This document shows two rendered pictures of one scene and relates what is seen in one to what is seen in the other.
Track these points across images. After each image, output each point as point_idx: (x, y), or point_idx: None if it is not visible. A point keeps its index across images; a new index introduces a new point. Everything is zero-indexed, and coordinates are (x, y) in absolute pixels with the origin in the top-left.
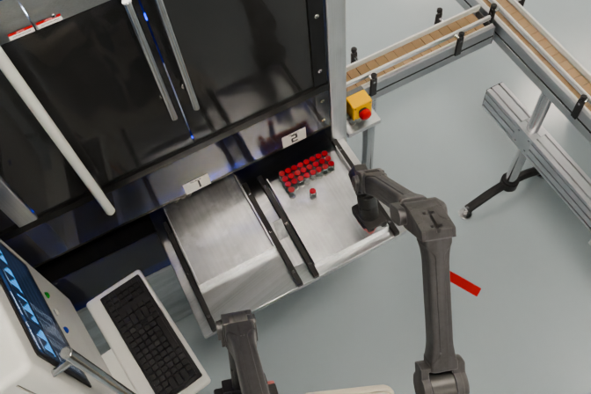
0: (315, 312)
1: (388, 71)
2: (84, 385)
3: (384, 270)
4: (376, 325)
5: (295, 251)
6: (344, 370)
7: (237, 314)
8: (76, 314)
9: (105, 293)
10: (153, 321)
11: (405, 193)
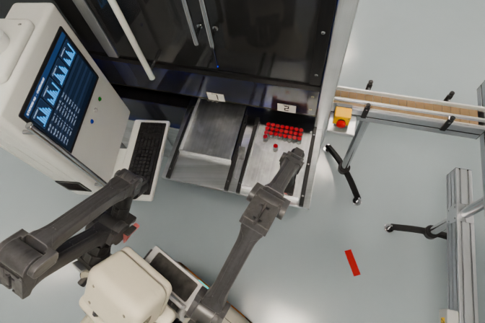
0: None
1: (383, 109)
2: None
3: (315, 220)
4: (286, 244)
5: (239, 171)
6: (252, 251)
7: (130, 174)
8: (124, 120)
9: (146, 121)
10: (151, 151)
11: (277, 184)
